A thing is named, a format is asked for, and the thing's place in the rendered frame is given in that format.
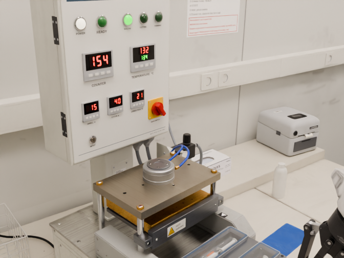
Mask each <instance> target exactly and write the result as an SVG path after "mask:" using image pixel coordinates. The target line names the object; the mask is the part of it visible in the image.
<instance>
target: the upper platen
mask: <svg viewBox="0 0 344 258"><path fill-rule="evenodd" d="M208 197H210V194H209V193H207V192H205V191H203V190H201V189H200V190H199V191H197V192H195V193H193V194H191V195H189V196H188V197H186V198H184V199H182V200H180V201H178V202H176V203H174V204H172V205H170V206H168V207H166V208H164V209H163V210H161V211H159V212H157V213H155V214H153V215H151V216H149V217H147V218H145V219H144V233H146V234H148V230H150V229H151V228H153V227H155V226H157V225H159V224H161V223H162V222H164V221H166V220H168V219H170V218H171V217H173V216H175V215H177V214H179V213H181V212H182V211H184V210H186V209H188V208H190V207H192V206H193V205H195V204H197V203H199V202H201V201H202V200H204V199H206V198H208ZM106 206H107V207H108V208H106V210H107V212H109V213H110V214H112V215H113V216H115V217H116V218H118V219H119V220H121V221H122V222H124V223H125V224H127V225H128V226H130V227H131V228H133V229H134V230H136V231H137V217H135V216H134V215H132V214H131V213H129V212H127V211H126V210H124V209H123V208H121V207H119V206H118V205H116V204H115V203H113V202H111V201H110V200H108V199H107V198H106Z"/></svg>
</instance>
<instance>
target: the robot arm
mask: <svg viewBox="0 0 344 258"><path fill-rule="evenodd" d="M331 178H332V181H333V184H334V186H335V189H336V193H337V196H338V200H337V206H338V207H337V208H336V209H335V211H334V212H333V213H332V215H331V216H330V218H329V219H328V220H327V221H324V222H323V223H322V224H320V223H316V222H315V220H314V219H310V220H309V221H308V222H307V223H306V224H305V225H304V238H303V241H302V245H301V247H300V250H299V254H298V257H297V258H308V257H309V254H310V251H311V248H312V245H313V242H314V239H315V236H316V234H317V233H318V231H319V235H320V243H321V248H320V250H319V251H318V252H317V254H316V255H315V257H314V258H324V257H325V256H326V254H329V255H330V256H331V257H332V258H344V169H340V168H335V169H334V170H333V172H332V174H331Z"/></svg>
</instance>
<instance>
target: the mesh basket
mask: <svg viewBox="0 0 344 258"><path fill-rule="evenodd" d="M3 204H4V206H5V207H6V208H7V213H8V211H9V213H10V219H9V215H7V214H3V215H6V219H7V217H8V219H9V220H10V221H9V226H10V222H11V226H12V224H13V226H14V221H13V223H12V221H11V215H12V219H13V218H14V219H15V225H16V222H17V224H18V231H19V227H20V228H21V235H20V232H18V231H17V227H15V226H14V233H15V229H16V232H18V233H19V238H18V233H17V238H16V234H15V235H14V234H13V239H14V236H15V240H13V239H12V238H11V240H12V241H11V240H9V241H10V242H8V241H6V242H4V243H5V244H4V243H3V241H2V240H1V239H3V238H1V237H0V240H1V242H2V243H1V244H2V245H0V246H3V245H4V248H6V250H7V252H5V253H8V255H7V256H8V257H7V256H4V257H6V258H9V257H11V258H12V256H14V255H16V254H15V253H17V252H15V253H12V254H14V255H12V254H10V253H9V252H10V251H12V250H10V251H8V247H9V246H7V244H9V243H12V242H13V243H14V244H15V241H16V244H15V246H16V249H18V253H17V254H21V251H22V254H21V255H22V257H21V258H24V257H23V251H24V254H26V255H27V258H29V257H28V253H26V252H27V249H29V242H28V245H27V244H26V237H27V241H28V236H27V234H26V233H25V231H24V230H23V229H22V227H21V226H20V224H19V223H18V221H17V220H16V218H15V217H14V215H13V214H12V213H11V211H10V210H9V208H8V207H7V205H6V204H5V203H3ZM3 204H0V205H3ZM6 208H5V212H6ZM3 215H1V216H3ZM7 226H8V220H7ZM9 226H8V231H9V229H10V232H12V233H13V228H12V230H11V227H9ZM4 227H6V226H4ZM1 228H3V227H1ZM22 231H23V232H24V237H23V234H22ZM25 235H26V236H25ZM9 236H10V233H9ZM11 236H12V234H11ZM23 238H25V240H24V239H23ZM21 239H22V240H23V247H24V242H25V244H26V252H25V248H23V247H22V243H21ZM19 240H20V243H19ZM14 244H12V245H14ZM5 245H6V246H5ZM12 245H10V246H12ZM19 245H20V246H21V250H20V247H19V248H18V246H19ZM1 249H3V248H1ZM1 249H0V250H1ZM13 250H15V249H13ZM2 254H4V253H2ZM2 254H0V255H2ZM11 255H12V256H11ZM26 255H25V258H26ZM29 256H30V249H29ZM4 257H2V258H4ZM19 258H20V255H19ZM30 258H31V256H30Z"/></svg>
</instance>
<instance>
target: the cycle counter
mask: <svg viewBox="0 0 344 258"><path fill-rule="evenodd" d="M105 66H109V54H108V53H105V54H98V55H91V56H89V69H93V68H99V67H105Z"/></svg>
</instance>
